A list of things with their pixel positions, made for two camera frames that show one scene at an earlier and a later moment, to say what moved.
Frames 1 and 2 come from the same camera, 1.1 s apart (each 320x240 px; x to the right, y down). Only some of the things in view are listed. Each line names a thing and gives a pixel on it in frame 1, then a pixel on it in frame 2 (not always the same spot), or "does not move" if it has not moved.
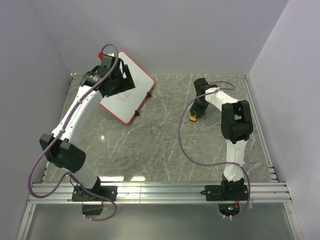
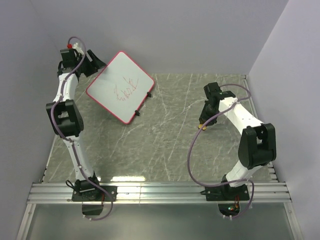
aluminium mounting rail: (270, 192) does not move
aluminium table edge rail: (271, 170) does not move
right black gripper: (200, 112) to (204, 117)
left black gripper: (126, 83) to (94, 65)
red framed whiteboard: (123, 105) does not move
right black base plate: (226, 193) does not move
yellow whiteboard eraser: (193, 117) to (200, 126)
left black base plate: (109, 192) does not move
